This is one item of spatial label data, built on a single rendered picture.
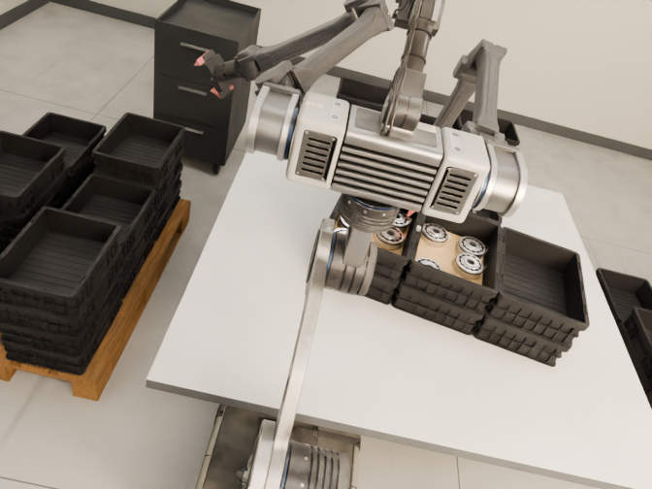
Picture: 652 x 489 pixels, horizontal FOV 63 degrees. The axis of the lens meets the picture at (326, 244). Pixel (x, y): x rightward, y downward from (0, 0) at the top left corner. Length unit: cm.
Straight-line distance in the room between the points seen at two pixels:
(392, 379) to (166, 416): 101
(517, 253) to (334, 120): 126
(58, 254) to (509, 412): 168
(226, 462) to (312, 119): 129
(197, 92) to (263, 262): 152
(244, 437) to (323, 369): 50
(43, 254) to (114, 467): 82
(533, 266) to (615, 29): 350
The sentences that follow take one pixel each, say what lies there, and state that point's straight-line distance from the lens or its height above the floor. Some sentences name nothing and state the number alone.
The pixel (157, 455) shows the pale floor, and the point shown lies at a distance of 226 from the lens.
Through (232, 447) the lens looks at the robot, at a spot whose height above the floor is 24.
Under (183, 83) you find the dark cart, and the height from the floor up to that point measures 59.
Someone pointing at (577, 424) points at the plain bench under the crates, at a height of 70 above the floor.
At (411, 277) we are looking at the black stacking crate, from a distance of 179.
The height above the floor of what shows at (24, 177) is 49.
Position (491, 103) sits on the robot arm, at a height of 150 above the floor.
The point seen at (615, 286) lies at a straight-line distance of 342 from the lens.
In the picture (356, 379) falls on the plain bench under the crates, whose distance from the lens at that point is 167.
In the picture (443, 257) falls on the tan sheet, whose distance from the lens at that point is 199.
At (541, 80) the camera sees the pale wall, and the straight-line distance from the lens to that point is 540.
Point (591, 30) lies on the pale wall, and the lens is 534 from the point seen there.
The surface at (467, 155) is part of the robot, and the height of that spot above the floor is 153.
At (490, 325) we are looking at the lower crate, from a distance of 190.
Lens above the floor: 201
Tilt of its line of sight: 40 degrees down
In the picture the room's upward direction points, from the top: 17 degrees clockwise
